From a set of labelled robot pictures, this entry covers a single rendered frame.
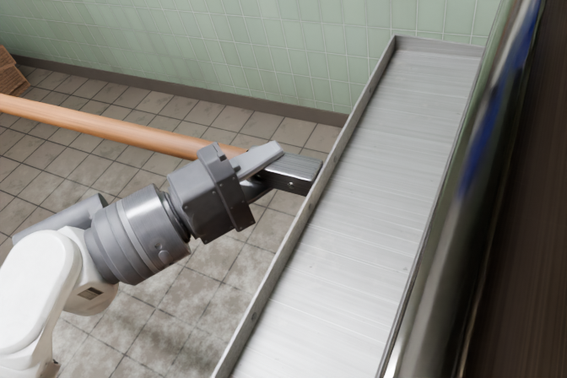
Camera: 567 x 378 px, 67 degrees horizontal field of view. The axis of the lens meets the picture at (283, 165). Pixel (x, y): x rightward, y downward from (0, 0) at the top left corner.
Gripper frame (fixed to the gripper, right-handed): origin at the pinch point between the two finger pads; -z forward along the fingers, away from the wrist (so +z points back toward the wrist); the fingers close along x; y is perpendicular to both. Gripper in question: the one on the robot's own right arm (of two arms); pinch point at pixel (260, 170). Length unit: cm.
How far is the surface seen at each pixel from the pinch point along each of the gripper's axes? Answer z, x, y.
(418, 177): -13.8, -1.4, -10.5
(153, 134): 8.7, 1.3, 13.3
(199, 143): 4.4, 1.4, 7.5
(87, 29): 18, -78, 248
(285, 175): -1.6, 1.5, -3.7
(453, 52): -31.7, -1.0, 3.3
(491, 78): -5.2, 23.4, -23.3
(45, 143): 74, -120, 218
